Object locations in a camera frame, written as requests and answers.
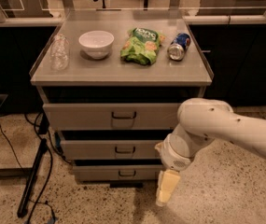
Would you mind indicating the grey drawer cabinet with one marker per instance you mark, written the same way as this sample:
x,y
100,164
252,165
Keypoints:
x,y
112,81

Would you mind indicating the black stand leg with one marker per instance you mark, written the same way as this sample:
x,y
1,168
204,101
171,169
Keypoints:
x,y
41,125

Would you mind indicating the clear plastic bottle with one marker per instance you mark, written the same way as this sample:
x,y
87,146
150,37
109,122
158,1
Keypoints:
x,y
59,52

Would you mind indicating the grey drawer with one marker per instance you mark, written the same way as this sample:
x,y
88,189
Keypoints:
x,y
116,172
109,150
78,117

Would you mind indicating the white ceramic bowl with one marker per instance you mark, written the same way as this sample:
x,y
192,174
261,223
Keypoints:
x,y
96,44

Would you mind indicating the grey bottom drawer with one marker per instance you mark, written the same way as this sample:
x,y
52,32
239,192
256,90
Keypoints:
x,y
116,172

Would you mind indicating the grey top drawer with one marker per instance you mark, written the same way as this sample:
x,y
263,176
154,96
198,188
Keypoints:
x,y
78,117

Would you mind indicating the green chip bag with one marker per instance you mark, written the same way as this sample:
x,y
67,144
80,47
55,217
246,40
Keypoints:
x,y
142,46

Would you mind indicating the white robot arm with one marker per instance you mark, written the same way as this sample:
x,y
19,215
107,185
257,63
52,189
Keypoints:
x,y
200,122

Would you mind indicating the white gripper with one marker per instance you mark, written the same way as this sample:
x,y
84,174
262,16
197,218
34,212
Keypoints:
x,y
174,157

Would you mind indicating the blue soda can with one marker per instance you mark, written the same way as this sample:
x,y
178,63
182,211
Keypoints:
x,y
178,47

